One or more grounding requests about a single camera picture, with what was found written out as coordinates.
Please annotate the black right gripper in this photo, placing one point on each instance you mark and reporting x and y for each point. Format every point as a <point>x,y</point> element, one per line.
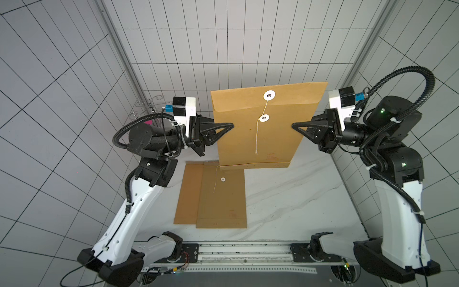
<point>330,130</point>

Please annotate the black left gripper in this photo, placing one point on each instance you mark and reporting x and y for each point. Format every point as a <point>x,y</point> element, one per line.
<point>205,131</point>

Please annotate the brown kraft file bags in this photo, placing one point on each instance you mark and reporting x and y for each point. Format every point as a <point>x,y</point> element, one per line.
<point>262,136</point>

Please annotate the brown kraft file bag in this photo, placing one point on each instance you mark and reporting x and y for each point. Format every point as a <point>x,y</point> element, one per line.
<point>222,203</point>
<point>188,202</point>

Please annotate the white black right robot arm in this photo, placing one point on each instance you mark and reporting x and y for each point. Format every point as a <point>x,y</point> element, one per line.
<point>377,135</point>

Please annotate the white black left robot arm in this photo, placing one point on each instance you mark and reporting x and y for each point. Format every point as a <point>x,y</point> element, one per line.
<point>158,139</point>

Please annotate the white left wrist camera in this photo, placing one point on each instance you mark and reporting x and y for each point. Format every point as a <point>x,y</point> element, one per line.
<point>183,108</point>

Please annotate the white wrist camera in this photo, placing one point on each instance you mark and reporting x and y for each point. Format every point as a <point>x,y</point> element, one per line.
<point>344,100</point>
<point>183,108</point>

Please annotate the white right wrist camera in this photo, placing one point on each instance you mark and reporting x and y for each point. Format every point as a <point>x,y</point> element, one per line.
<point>344,100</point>

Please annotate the silver wire glass rack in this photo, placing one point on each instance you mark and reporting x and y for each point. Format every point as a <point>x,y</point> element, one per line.
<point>149,106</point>

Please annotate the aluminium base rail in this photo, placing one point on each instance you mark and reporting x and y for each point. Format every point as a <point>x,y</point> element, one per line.
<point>244,251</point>

